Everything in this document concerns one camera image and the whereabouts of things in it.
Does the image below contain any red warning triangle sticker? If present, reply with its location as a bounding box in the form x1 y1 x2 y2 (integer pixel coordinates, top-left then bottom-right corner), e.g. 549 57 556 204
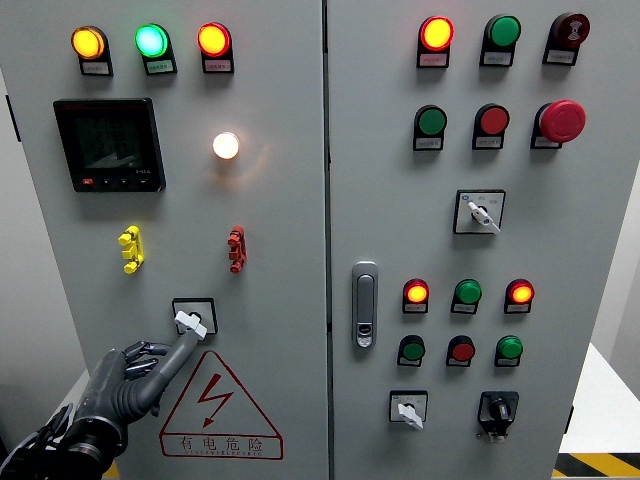
159 349 285 461

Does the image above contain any pale grey cabinet door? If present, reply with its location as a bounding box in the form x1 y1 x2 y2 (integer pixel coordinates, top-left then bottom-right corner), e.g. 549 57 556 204
0 0 331 480
327 0 640 480

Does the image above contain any black display meter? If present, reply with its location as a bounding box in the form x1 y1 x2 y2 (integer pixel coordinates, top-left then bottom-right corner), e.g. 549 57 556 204
52 97 167 194

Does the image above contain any small white round lamp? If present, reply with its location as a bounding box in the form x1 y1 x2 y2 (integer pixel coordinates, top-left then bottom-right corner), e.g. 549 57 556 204
212 131 241 161

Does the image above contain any silver door lock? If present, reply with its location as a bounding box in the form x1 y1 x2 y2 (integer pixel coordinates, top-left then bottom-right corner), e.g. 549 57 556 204
351 260 379 350

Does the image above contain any tall black cabinet hinge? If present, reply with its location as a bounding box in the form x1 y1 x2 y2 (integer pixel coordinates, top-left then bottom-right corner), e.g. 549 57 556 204
4 94 22 143

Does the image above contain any small green push button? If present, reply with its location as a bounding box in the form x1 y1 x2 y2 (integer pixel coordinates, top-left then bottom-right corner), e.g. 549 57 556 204
399 335 427 362
495 335 524 360

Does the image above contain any small red round lamp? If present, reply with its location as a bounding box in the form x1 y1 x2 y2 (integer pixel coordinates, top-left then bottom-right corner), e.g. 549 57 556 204
505 278 536 305
403 278 430 305

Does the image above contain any yellow round lamp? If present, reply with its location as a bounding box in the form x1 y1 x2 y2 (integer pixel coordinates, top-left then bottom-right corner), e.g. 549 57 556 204
70 25 106 61

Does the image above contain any bright green round lamp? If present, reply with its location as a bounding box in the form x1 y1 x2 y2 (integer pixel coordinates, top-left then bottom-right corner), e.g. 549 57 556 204
134 23 170 59

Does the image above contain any small red push button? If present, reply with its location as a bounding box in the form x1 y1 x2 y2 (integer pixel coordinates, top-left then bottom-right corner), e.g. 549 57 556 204
447 335 476 362

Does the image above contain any large red round lamp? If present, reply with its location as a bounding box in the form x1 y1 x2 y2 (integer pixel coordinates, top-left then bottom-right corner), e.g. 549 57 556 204
196 22 232 58
419 15 456 51

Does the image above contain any small green round lamp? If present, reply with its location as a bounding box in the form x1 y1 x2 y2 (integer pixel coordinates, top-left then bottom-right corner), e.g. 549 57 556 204
453 278 483 305

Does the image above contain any large green push button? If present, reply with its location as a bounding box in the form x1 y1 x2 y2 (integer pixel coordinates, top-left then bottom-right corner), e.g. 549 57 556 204
415 104 449 137

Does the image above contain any large red push button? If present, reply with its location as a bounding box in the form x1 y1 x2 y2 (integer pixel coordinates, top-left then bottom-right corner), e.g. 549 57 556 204
475 103 511 137

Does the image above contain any large red stop button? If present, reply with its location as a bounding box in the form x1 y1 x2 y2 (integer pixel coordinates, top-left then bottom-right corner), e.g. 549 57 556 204
538 99 587 144

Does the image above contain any large dark green lamp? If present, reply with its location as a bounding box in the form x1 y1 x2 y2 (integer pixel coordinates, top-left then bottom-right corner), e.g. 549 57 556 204
485 14 522 49

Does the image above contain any dark red buzzer lamp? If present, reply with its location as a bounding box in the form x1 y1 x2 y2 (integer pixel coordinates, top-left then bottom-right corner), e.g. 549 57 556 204
552 12 591 49

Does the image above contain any small yellow handle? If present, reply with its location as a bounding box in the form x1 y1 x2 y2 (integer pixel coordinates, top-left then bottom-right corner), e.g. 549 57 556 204
117 225 146 275

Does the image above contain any small red handle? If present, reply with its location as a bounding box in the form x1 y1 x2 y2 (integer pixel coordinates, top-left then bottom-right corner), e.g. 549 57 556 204
227 225 247 275

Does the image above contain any short white-handled turn switch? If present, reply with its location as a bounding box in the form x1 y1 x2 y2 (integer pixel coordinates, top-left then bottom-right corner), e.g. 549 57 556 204
388 390 429 431

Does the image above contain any black-handled turn switch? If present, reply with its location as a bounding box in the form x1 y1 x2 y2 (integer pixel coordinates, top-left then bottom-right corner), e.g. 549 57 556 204
476 391 520 443

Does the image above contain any long white-handled turn switch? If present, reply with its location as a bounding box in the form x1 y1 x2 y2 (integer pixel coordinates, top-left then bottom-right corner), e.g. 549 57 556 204
452 189 506 236

